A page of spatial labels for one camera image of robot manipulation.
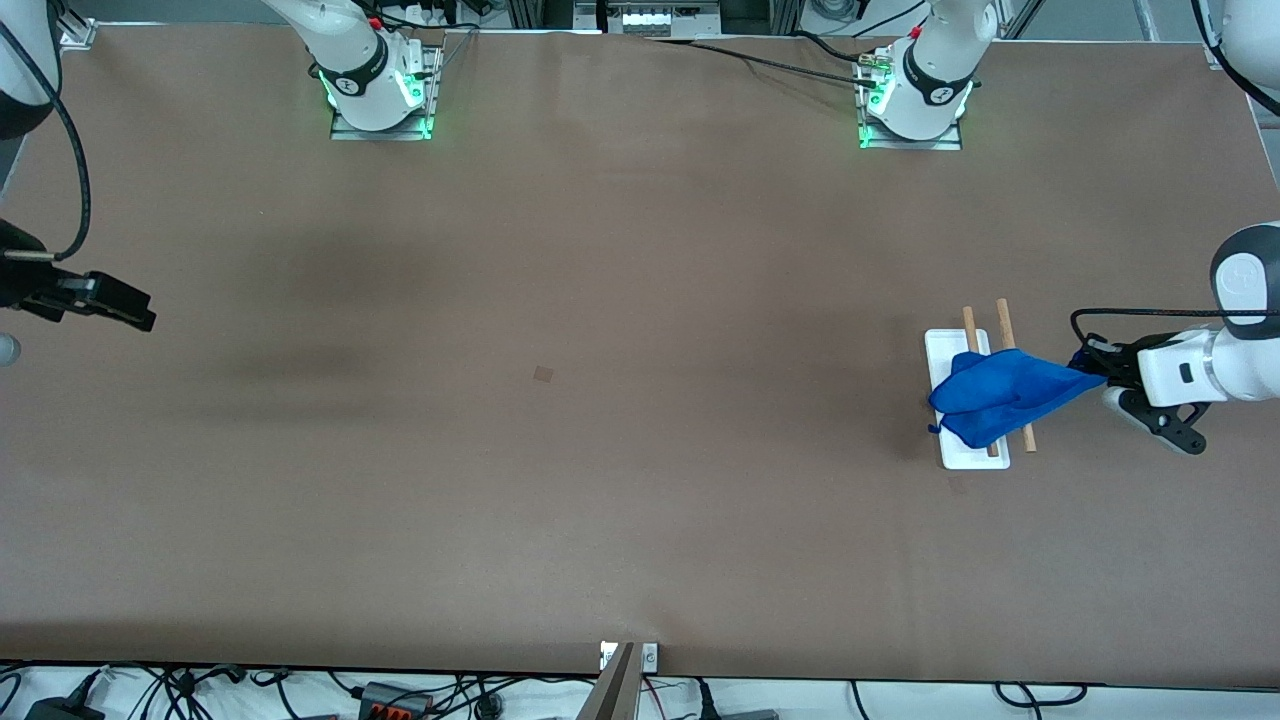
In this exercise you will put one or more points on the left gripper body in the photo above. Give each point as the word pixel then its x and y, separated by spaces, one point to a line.
pixel 1121 367

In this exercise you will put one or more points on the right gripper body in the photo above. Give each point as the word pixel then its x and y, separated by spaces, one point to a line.
pixel 22 280

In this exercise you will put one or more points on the blue cloth towel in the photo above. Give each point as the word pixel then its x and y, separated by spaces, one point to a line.
pixel 1000 395

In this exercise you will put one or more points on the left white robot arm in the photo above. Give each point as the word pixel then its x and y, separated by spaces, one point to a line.
pixel 935 60

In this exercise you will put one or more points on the white rack with wooden rods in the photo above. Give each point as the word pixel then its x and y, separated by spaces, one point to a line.
pixel 945 350

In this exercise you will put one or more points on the black power adapter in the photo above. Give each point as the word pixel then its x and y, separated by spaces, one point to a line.
pixel 60 712

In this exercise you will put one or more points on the black orange power strip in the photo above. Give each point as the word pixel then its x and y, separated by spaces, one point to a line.
pixel 395 705

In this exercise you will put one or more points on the white power strip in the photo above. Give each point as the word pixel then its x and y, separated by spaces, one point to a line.
pixel 660 18

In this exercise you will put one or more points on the aluminium corner bracket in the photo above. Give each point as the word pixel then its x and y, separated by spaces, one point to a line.
pixel 78 35

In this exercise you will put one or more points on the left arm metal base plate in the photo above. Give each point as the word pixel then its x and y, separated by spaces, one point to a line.
pixel 950 142

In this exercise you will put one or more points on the aluminium frame post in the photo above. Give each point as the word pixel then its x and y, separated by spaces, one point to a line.
pixel 540 12
pixel 1147 18
pixel 1020 18
pixel 770 12

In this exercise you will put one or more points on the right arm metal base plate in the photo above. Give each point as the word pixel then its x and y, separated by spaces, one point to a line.
pixel 432 80

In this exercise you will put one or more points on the small metal edge bracket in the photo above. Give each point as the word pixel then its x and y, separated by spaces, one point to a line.
pixel 650 657

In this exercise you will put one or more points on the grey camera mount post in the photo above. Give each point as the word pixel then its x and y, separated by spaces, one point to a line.
pixel 612 695

